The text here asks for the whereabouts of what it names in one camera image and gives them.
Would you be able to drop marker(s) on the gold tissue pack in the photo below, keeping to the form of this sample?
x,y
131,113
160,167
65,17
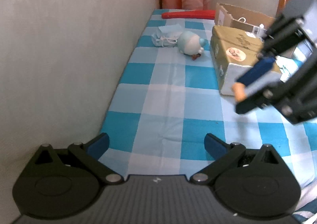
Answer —
x,y
233,52

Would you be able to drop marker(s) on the brown cardboard box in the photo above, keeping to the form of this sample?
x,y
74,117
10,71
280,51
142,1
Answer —
x,y
253,22

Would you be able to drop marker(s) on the blue checkered tablecloth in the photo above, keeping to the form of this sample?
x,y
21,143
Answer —
x,y
166,103

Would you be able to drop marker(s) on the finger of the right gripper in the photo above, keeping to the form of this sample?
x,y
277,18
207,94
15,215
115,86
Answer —
x,y
260,68
245,105

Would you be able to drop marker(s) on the orange foam earplug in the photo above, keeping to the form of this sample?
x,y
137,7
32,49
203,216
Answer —
x,y
239,91

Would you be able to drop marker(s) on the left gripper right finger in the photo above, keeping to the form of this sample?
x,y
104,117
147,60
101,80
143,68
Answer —
x,y
226,156

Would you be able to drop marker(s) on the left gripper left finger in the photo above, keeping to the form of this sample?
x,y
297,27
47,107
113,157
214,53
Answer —
x,y
87,156

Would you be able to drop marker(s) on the blue face mask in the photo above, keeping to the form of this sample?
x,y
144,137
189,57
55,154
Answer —
x,y
166,36

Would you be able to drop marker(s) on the round teal white plush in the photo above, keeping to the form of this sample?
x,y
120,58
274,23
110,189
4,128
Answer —
x,y
191,44

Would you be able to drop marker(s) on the red flat stick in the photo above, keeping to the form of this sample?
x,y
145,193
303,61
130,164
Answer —
x,y
193,14

